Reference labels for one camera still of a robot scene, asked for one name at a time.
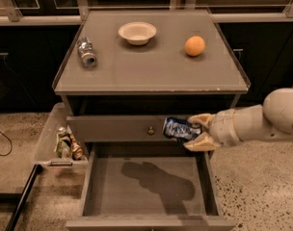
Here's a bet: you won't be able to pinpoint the clear plastic storage bin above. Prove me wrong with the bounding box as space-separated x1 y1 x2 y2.
32 101 89 170

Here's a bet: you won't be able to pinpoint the black floor cable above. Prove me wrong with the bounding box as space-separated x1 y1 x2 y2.
0 125 13 157

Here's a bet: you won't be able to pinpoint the orange fruit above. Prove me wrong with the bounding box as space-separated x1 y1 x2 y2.
184 36 205 57

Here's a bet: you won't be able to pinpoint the black floor rail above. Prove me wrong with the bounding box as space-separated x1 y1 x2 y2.
5 165 42 231

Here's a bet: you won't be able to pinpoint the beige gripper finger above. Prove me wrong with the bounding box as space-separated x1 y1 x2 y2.
183 132 221 152
188 114 214 129

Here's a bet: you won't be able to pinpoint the crumpled snack bags in bin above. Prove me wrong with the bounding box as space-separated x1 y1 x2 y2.
54 127 85 161

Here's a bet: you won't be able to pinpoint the grey wooden drawer cabinet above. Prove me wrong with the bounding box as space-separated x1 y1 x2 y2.
52 9 252 231

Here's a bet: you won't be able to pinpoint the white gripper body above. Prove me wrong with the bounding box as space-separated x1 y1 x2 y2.
208 109 241 147

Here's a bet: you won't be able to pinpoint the white paper bowl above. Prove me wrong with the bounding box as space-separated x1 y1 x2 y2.
119 22 157 46

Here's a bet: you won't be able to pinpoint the metal window frame rail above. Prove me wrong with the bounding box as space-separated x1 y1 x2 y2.
0 0 293 26

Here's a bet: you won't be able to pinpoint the round brass drawer knob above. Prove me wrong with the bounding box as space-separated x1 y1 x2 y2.
147 127 155 136

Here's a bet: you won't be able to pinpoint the closed grey top drawer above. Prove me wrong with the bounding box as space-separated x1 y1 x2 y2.
67 115 169 142

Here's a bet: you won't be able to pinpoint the open grey middle drawer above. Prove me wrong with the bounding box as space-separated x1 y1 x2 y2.
67 144 235 231

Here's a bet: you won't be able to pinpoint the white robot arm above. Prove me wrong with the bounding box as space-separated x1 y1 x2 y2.
184 86 293 151

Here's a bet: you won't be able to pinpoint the crushed blue pepsi can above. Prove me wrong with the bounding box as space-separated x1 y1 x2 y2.
163 116 202 142

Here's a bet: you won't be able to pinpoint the silver crushed can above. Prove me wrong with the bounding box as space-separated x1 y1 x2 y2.
77 37 97 68

